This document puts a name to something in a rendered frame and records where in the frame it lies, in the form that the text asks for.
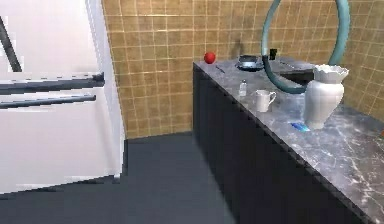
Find small clear shaker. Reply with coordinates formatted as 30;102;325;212
238;79;248;98

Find red apple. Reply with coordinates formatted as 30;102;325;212
203;51;217;65

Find white mug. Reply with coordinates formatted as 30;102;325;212
255;89;278;113

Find black cabinet with marble worktop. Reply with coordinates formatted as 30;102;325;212
192;56;384;224

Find dark pan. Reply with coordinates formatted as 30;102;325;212
235;54;265;72

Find blue sponge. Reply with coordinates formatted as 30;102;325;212
290;121;311;133

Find dark sink basin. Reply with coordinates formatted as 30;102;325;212
266;58;316;86

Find white vase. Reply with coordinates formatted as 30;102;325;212
302;64;350;131

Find white fridge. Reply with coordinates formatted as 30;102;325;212
0;0;126;195

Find dark fridge handle bar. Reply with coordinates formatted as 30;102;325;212
0;94;97;110
0;72;106;96
0;15;23;73

